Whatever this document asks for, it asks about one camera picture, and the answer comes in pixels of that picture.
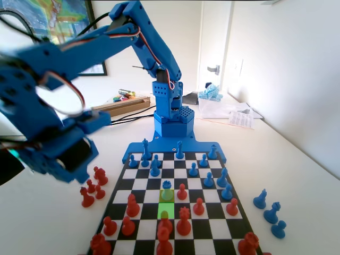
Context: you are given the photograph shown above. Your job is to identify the red white servo wire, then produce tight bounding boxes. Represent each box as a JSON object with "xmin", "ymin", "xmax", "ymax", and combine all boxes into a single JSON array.
[{"xmin": 105, "ymin": 25, "xmax": 177, "ymax": 91}]

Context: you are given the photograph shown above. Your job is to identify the white door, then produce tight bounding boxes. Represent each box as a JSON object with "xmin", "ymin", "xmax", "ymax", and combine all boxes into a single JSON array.
[{"xmin": 199, "ymin": 0, "xmax": 231, "ymax": 92}]

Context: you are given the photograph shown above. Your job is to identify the red chess rook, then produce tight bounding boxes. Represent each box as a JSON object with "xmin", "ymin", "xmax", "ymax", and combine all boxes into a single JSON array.
[
  {"xmin": 90, "ymin": 233, "xmax": 112, "ymax": 255},
  {"xmin": 237, "ymin": 232, "xmax": 260, "ymax": 255}
]

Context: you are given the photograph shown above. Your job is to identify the black dark object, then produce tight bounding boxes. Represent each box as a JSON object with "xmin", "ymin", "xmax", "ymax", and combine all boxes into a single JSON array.
[{"xmin": 0, "ymin": 150, "xmax": 26, "ymax": 186}]

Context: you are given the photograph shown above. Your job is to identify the blue white cloth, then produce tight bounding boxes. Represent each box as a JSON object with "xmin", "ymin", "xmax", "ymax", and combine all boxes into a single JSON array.
[{"xmin": 198, "ymin": 82, "xmax": 224, "ymax": 102}]

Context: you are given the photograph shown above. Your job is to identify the black power cable bundle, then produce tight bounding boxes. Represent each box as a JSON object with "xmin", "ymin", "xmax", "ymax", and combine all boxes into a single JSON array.
[{"xmin": 109, "ymin": 106, "xmax": 158, "ymax": 128}]

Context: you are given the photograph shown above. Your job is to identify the black notebook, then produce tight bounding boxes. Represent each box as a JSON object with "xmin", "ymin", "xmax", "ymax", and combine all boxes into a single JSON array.
[{"xmin": 183, "ymin": 91, "xmax": 200, "ymax": 106}]

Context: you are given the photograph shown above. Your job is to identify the red black servo wire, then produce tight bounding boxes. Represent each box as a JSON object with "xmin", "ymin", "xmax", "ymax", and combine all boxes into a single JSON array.
[{"xmin": 34, "ymin": 71, "xmax": 87, "ymax": 116}]

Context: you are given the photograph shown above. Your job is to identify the blue chess bishop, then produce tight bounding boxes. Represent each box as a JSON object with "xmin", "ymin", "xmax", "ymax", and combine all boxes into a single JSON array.
[
  {"xmin": 253, "ymin": 188, "xmax": 267, "ymax": 209},
  {"xmin": 216, "ymin": 167, "xmax": 229, "ymax": 188}
]

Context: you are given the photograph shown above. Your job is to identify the long cardboard box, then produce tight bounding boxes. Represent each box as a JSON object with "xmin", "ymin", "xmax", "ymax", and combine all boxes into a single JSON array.
[{"xmin": 91, "ymin": 96, "xmax": 151, "ymax": 118}]

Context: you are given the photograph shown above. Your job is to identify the red chess queen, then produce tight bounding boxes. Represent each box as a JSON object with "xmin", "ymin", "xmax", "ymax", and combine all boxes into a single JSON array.
[{"xmin": 176, "ymin": 207, "xmax": 192, "ymax": 236}]

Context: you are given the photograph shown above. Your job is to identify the red chess king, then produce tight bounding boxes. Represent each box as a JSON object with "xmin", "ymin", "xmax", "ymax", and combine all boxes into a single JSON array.
[{"xmin": 156, "ymin": 227, "xmax": 174, "ymax": 255}]

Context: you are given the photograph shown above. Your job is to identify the black white chessboard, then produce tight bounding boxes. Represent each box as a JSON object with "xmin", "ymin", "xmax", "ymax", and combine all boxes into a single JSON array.
[{"xmin": 85, "ymin": 150, "xmax": 264, "ymax": 255}]

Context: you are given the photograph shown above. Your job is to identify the blue chess knight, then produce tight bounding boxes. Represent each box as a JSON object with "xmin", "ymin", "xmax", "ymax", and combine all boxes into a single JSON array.
[{"xmin": 149, "ymin": 156, "xmax": 160, "ymax": 178}]

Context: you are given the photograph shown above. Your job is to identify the black camera cable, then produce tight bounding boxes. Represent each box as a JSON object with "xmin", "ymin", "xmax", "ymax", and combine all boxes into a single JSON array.
[{"xmin": 0, "ymin": 7, "xmax": 111, "ymax": 45}]

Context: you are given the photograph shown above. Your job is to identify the black framed poster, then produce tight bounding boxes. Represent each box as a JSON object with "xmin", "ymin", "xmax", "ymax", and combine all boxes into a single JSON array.
[{"xmin": 31, "ymin": 0, "xmax": 108, "ymax": 77}]

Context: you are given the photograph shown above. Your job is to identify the blue piece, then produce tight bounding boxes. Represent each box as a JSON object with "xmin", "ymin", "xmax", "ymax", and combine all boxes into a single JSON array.
[
  {"xmin": 142, "ymin": 138, "xmax": 152, "ymax": 161},
  {"xmin": 175, "ymin": 140, "xmax": 185, "ymax": 160}
]

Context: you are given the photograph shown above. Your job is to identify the clear plastic bag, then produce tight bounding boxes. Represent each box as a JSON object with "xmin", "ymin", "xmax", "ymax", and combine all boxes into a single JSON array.
[{"xmin": 198, "ymin": 97, "xmax": 264, "ymax": 120}]

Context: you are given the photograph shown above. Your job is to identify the printed paper sheet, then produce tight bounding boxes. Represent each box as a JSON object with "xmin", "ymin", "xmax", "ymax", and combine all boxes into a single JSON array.
[{"xmin": 228, "ymin": 110, "xmax": 256, "ymax": 130}]

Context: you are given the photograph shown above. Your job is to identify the captured blue chess pieces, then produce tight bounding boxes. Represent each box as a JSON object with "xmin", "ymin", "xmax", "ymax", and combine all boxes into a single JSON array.
[{"xmin": 263, "ymin": 202, "xmax": 282, "ymax": 224}]

